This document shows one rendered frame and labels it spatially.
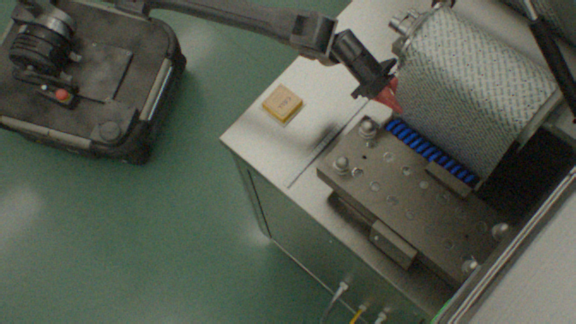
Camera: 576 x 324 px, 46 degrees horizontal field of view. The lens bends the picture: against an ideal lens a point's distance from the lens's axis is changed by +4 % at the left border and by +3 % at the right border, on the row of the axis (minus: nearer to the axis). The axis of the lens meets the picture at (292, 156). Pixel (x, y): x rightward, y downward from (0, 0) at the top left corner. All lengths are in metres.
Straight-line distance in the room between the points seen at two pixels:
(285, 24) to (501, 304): 0.78
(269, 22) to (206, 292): 1.29
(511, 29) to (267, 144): 0.58
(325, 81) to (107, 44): 1.12
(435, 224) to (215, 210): 1.25
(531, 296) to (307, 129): 0.94
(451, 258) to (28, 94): 1.68
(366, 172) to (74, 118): 1.33
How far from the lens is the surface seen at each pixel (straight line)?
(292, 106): 1.54
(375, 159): 1.38
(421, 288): 1.45
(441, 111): 1.27
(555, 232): 0.72
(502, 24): 1.31
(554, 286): 0.70
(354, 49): 1.32
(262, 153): 1.53
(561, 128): 1.17
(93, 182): 2.60
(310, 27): 1.30
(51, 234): 2.59
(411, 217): 1.35
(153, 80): 2.42
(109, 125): 2.29
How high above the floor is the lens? 2.31
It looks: 69 degrees down
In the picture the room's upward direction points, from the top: 8 degrees counter-clockwise
